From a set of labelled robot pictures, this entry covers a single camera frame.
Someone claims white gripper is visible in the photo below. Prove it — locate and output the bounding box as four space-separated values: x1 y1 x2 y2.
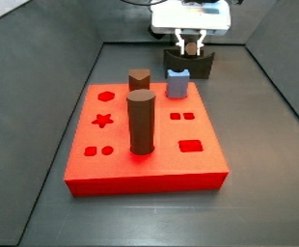
151 0 231 56

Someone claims brown hexagon peg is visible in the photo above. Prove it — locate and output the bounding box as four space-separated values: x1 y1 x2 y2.
185 42 197 56

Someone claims red shape sorter board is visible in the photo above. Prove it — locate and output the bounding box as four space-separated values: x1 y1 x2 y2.
64 83 229 196

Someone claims black curved holder stand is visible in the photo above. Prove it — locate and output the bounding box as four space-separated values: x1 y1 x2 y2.
164 49 215 79

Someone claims blue arch shaped peg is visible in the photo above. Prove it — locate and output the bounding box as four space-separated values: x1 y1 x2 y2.
167 69 189 98

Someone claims brown heart shaped peg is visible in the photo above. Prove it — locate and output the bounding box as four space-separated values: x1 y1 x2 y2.
129 69 151 91

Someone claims tall brown cylinder peg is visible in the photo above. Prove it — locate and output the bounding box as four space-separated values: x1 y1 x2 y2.
127 89 156 155

